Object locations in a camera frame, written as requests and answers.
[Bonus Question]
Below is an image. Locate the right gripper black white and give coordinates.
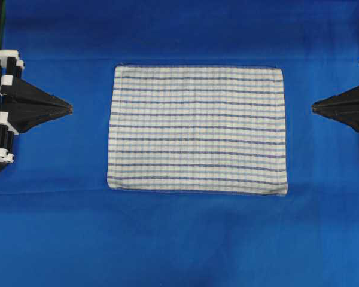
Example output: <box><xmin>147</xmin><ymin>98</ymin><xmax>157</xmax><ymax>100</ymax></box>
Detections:
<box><xmin>312</xmin><ymin>86</ymin><xmax>359</xmax><ymax>132</ymax></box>

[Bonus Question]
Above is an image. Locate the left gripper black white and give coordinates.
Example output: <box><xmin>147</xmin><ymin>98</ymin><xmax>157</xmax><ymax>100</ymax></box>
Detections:
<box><xmin>0</xmin><ymin>50</ymin><xmax>73</xmax><ymax>163</ymax></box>

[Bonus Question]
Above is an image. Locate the blue striped white towel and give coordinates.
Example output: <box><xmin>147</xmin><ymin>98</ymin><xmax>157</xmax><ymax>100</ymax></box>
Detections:
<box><xmin>107</xmin><ymin>65</ymin><xmax>288</xmax><ymax>195</ymax></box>

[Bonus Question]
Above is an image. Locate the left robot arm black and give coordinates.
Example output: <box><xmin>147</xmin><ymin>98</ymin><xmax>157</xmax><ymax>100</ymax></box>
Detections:
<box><xmin>0</xmin><ymin>1</ymin><xmax>73</xmax><ymax>166</ymax></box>

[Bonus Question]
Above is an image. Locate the blue table cloth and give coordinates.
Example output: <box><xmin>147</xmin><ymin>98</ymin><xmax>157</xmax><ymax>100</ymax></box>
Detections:
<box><xmin>0</xmin><ymin>1</ymin><xmax>359</xmax><ymax>286</ymax></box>

